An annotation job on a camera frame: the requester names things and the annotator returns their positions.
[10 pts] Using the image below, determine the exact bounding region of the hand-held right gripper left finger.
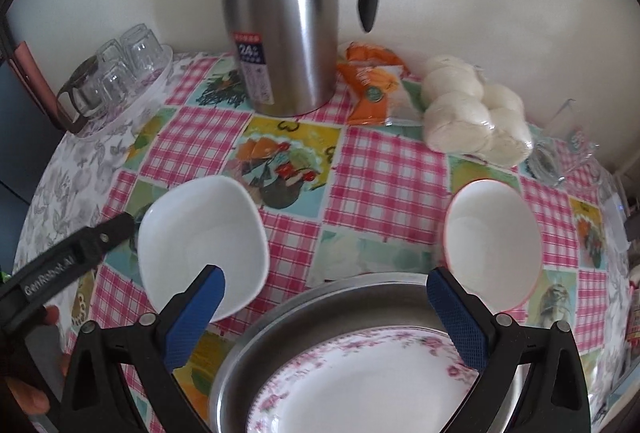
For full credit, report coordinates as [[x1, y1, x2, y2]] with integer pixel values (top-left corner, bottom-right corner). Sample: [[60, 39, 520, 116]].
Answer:
[[60, 264, 227, 433]]

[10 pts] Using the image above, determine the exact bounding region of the clear drinking glass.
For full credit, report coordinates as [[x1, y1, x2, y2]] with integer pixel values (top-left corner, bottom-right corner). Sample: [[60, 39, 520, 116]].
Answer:
[[96, 39, 126, 71], [100, 60, 137, 106], [120, 25, 164, 78]]

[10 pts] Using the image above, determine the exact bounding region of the round stainless steel plate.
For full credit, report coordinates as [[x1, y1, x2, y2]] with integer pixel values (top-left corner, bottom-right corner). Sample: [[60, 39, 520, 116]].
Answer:
[[207, 270, 531, 433]]

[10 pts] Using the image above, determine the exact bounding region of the bag of steamed buns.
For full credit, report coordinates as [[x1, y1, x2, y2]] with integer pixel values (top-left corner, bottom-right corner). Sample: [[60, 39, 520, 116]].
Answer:
[[422, 54, 533, 165]]

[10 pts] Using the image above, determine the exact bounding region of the stainless steel thermos jug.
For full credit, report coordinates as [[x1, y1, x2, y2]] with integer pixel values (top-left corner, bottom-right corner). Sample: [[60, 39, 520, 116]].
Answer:
[[221, 0, 382, 116]]

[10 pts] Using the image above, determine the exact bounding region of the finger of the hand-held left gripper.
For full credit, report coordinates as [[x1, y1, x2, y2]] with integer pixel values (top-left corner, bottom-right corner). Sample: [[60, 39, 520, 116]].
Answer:
[[87, 212, 137, 256]]

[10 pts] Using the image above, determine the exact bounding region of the person's left hand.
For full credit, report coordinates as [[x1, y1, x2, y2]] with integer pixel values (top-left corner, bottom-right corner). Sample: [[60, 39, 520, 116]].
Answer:
[[4, 305, 71, 416]]

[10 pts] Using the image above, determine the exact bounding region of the strawberry print bowl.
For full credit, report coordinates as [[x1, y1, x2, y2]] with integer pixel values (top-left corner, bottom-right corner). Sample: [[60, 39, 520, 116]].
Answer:
[[444, 180, 543, 314]]

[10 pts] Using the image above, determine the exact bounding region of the orange snack packet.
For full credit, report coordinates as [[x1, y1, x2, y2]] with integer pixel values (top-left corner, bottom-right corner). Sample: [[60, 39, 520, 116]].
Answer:
[[336, 42, 421, 128]]

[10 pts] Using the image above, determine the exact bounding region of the white round tray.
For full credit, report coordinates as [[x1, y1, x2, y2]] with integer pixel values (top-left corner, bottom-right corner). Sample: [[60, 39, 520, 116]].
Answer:
[[62, 44, 175, 144]]

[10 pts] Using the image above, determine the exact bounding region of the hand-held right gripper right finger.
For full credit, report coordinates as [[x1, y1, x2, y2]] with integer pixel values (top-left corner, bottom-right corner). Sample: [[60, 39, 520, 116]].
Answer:
[[426, 266, 592, 433]]

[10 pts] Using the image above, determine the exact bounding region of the clear glass mug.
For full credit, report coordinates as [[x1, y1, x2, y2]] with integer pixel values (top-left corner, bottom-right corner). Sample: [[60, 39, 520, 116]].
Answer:
[[527, 99, 603, 188]]

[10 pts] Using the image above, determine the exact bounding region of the small white bowl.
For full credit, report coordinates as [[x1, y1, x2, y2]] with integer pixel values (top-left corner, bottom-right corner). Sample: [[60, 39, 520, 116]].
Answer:
[[137, 177, 269, 321]]

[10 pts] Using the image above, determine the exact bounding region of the reddish brown board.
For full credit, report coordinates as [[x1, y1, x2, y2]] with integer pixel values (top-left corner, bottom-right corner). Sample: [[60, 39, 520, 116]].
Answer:
[[7, 41, 53, 108]]

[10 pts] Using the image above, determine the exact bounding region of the round pink floral plate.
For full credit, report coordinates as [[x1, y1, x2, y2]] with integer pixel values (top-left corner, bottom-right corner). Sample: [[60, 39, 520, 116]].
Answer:
[[245, 327, 483, 433]]

